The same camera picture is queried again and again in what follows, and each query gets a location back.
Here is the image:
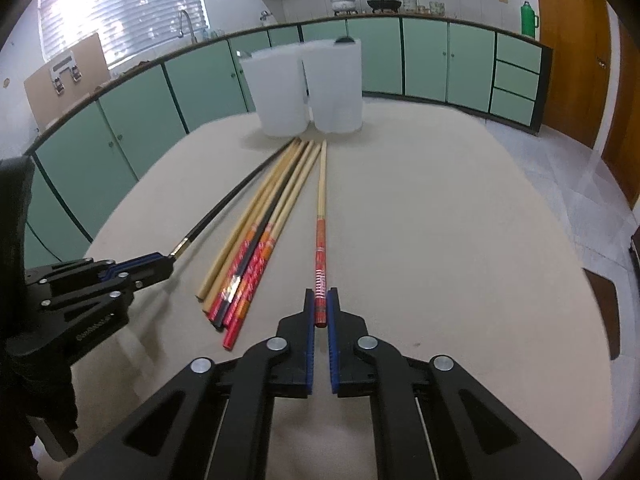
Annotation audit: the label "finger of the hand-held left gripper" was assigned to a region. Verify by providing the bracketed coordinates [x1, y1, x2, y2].
[40, 265, 174, 312]
[25, 253, 174, 286]

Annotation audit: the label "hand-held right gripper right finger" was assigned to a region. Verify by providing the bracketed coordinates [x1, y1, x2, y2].
[327, 287, 583, 480]

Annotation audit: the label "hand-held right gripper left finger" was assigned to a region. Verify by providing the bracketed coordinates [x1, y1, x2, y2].
[60, 288, 317, 480]

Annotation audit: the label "group of bamboo chopsticks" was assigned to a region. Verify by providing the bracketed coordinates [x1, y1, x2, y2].
[196, 139, 322, 351]

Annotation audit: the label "red handled bamboo chopstick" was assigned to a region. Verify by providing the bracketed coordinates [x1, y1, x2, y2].
[314, 139, 329, 329]

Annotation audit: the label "black chopstick gold band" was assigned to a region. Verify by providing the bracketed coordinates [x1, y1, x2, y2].
[170, 139, 301, 261]

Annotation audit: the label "translucent white plastic cup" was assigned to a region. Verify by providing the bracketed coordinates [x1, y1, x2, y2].
[240, 50, 309, 139]
[300, 39, 362, 134]

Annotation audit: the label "person's left hand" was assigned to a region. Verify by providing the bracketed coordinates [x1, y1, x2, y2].
[0, 354, 80, 462]

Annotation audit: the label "green kitchen base cabinets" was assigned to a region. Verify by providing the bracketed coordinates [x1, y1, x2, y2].
[20, 15, 554, 268]

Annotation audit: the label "brown cardboard sheet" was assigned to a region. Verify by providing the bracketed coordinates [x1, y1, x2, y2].
[24, 32, 112, 129]

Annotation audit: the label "chrome sink faucet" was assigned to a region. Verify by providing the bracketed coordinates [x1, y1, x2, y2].
[178, 9, 197, 44]

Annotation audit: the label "white window blind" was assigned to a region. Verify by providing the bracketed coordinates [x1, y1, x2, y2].
[39, 0, 209, 62]

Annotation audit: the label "brown chair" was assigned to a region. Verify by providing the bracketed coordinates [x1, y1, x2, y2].
[582, 268, 622, 361]

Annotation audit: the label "wooden door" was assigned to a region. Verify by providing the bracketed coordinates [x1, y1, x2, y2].
[531, 0, 614, 149]

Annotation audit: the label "green thermos flask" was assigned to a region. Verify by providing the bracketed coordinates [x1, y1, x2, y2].
[520, 0, 541, 39]

